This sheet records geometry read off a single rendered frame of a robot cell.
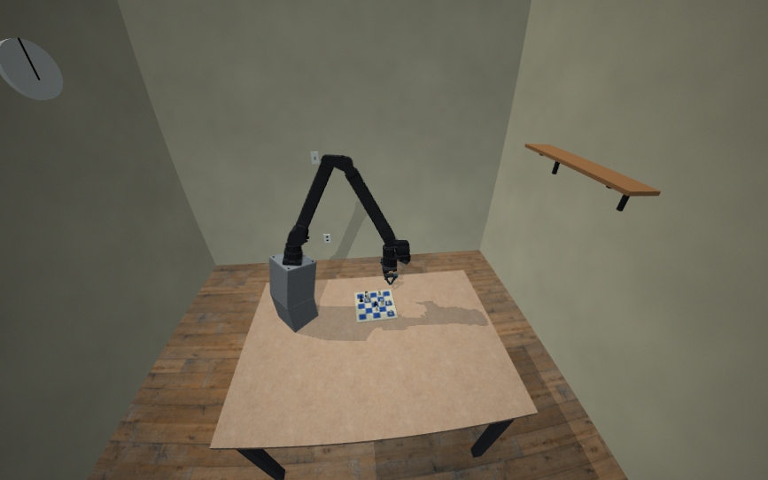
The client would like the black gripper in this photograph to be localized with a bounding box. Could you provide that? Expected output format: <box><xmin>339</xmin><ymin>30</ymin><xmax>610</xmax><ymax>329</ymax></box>
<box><xmin>380</xmin><ymin>256</ymin><xmax>398</xmax><ymax>285</ymax></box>

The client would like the blue and cream chessboard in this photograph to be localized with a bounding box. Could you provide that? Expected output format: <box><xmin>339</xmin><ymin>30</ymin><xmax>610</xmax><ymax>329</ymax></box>
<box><xmin>354</xmin><ymin>290</ymin><xmax>398</xmax><ymax>323</ymax></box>

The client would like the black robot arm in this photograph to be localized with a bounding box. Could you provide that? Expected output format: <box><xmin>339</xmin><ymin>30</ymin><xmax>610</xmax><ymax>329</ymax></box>
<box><xmin>283</xmin><ymin>155</ymin><xmax>411</xmax><ymax>267</ymax></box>

